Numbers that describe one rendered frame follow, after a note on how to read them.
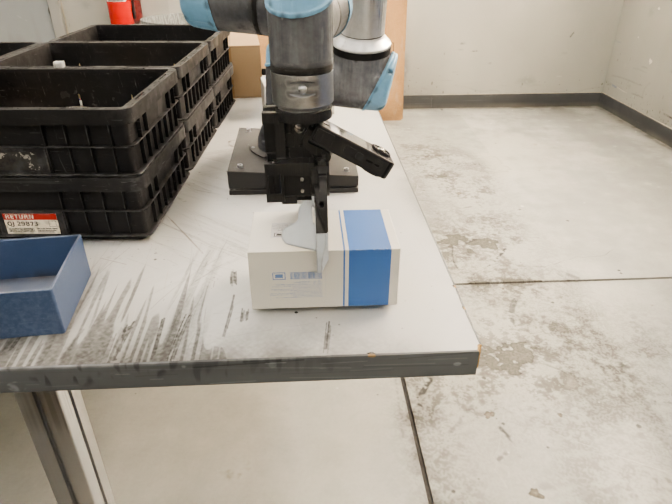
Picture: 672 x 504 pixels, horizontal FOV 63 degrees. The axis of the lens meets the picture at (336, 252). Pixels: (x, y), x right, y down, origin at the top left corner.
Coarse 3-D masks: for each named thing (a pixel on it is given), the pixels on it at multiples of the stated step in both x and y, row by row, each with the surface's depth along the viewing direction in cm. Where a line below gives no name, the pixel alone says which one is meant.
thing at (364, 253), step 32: (256, 224) 78; (288, 224) 78; (352, 224) 78; (384, 224) 78; (256, 256) 71; (288, 256) 72; (352, 256) 72; (384, 256) 72; (256, 288) 74; (288, 288) 74; (320, 288) 74; (352, 288) 75; (384, 288) 75
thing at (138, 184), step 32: (160, 160) 97; (0, 192) 90; (32, 192) 90; (64, 192) 90; (96, 192) 90; (128, 192) 90; (160, 192) 101; (0, 224) 92; (64, 224) 92; (96, 224) 93; (128, 224) 92
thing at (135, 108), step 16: (160, 80) 99; (176, 80) 107; (144, 96) 89; (160, 96) 97; (0, 112) 82; (16, 112) 82; (32, 112) 82; (48, 112) 82; (64, 112) 82; (80, 112) 82; (96, 112) 82; (112, 112) 82; (128, 112) 83; (144, 112) 89
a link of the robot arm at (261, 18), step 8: (344, 0) 69; (256, 8) 69; (264, 8) 69; (344, 8) 69; (352, 8) 74; (264, 16) 70; (344, 16) 69; (264, 24) 71; (344, 24) 71; (264, 32) 72; (336, 32) 68
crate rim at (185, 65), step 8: (32, 48) 126; (40, 48) 129; (200, 48) 126; (208, 48) 133; (8, 56) 118; (16, 56) 119; (192, 56) 118; (200, 56) 125; (176, 64) 111; (184, 64) 112; (192, 64) 118; (184, 72) 112
